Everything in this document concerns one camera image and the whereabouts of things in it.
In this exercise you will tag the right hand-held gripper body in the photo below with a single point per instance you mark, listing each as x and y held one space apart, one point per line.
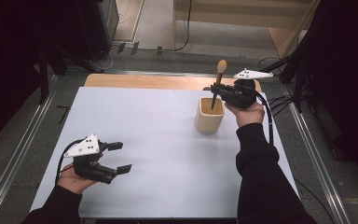
242 95

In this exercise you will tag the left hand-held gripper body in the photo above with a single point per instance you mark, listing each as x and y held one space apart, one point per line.
84 147

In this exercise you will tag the beige square cup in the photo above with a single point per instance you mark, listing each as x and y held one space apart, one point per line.
208 123

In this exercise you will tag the person's right hand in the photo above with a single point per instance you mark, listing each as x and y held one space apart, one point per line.
250 115

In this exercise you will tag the person's left hand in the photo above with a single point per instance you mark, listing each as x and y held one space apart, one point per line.
73 183

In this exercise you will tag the white board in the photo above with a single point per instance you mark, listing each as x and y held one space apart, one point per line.
155 140

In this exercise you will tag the black tripod stand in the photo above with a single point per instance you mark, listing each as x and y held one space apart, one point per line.
298 84

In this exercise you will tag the light wooden furniture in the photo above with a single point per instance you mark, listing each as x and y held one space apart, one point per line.
279 37

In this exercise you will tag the wooden table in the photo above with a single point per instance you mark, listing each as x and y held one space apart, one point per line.
149 82

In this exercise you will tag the dark curtain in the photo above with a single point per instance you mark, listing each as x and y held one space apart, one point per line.
9 46
348 77

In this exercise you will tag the dark cabinet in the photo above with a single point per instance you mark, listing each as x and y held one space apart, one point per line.
96 25

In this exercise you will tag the metal floor rail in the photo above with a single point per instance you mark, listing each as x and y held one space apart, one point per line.
15 158
317 155

